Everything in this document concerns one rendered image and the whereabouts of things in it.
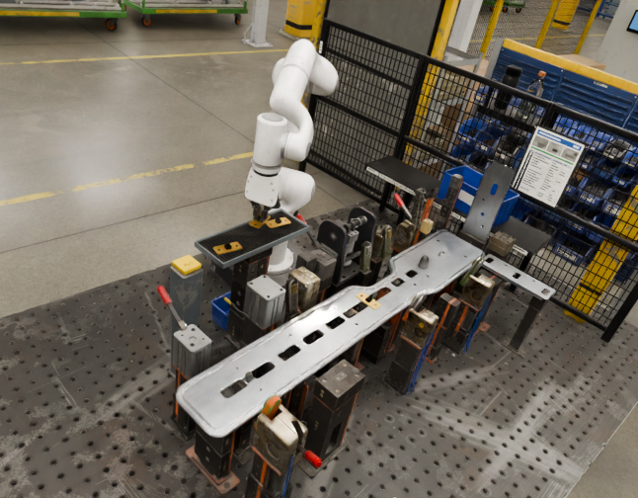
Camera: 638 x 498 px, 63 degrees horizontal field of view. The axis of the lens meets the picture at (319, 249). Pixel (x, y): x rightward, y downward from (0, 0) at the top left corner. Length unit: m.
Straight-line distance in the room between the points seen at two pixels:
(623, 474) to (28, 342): 2.73
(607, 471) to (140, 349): 2.31
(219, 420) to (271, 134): 0.76
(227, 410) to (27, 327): 0.93
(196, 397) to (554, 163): 1.72
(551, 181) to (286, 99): 1.30
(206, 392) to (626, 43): 7.62
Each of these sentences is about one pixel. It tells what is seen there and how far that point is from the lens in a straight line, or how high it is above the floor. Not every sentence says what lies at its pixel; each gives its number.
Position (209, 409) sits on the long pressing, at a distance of 1.37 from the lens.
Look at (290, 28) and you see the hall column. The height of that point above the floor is 0.14.
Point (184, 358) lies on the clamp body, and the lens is 1.47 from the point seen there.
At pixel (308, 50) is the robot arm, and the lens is 1.72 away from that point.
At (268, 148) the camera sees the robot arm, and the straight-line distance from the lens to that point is 1.49.
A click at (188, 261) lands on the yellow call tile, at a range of 1.54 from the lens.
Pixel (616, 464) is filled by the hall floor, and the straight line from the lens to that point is 3.20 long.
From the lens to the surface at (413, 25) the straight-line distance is 3.94.
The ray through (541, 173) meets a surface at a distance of 2.44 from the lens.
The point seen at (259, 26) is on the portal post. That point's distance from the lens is 8.53.
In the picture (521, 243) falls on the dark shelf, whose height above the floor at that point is 1.03.
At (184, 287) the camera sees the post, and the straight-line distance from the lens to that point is 1.53.
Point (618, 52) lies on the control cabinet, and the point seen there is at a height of 1.02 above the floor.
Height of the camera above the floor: 2.09
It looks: 34 degrees down
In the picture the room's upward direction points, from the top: 12 degrees clockwise
